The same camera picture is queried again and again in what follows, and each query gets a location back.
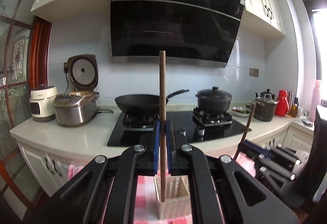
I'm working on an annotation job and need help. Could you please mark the wall power socket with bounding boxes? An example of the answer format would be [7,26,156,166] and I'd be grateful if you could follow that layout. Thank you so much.
[249,68,259,77]

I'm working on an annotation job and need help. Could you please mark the wooden chopstick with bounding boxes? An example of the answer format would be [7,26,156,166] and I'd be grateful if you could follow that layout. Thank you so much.
[233,101,257,161]
[159,51,166,203]

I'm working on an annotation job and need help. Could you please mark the black wok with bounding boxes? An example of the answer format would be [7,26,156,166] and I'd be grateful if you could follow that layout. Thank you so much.
[114,89,190,114]

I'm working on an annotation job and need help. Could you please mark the red framed glass door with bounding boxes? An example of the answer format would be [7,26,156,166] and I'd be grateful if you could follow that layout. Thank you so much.
[1,0,52,219]

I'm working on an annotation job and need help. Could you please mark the white perforated utensil basket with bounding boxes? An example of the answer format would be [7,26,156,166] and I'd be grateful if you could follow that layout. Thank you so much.
[153,176,191,219]

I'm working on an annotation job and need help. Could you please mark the black gas cooktop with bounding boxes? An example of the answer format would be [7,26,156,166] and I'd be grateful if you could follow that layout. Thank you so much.
[107,111,245,147]

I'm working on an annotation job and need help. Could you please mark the steel thermos bottle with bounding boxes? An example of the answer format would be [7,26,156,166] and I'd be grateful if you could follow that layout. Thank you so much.
[287,91,294,114]

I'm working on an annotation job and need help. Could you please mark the lower white kitchen cabinets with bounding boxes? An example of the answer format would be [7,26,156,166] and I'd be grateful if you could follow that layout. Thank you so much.
[10,119,314,196]

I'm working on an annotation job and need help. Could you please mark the red white checkered tablecloth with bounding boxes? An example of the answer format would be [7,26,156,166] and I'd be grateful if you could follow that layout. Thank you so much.
[68,154,256,223]

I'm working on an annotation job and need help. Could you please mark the oil bottle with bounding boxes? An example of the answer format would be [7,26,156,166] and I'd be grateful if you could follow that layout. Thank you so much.
[289,97,299,118]

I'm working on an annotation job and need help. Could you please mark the black lidded pot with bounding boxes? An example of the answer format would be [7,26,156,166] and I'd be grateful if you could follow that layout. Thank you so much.
[196,87,232,114]

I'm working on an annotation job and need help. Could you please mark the white small cooker appliance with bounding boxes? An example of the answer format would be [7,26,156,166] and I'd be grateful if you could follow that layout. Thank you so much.
[29,84,59,122]

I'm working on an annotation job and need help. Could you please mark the silver open rice cooker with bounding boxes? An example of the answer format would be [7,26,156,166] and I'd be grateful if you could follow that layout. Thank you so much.
[53,54,100,127]

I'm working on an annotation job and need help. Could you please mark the black range hood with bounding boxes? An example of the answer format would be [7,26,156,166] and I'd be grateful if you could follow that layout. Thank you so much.
[110,0,245,67]

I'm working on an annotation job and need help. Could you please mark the red thermos jug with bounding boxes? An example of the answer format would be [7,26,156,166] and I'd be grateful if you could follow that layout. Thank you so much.
[274,90,289,117]

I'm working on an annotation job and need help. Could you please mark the grey stock pot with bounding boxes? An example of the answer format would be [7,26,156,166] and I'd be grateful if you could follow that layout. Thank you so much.
[254,89,278,122]

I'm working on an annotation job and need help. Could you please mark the pink bottle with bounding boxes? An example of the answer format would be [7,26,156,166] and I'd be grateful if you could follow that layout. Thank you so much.
[308,79,321,122]

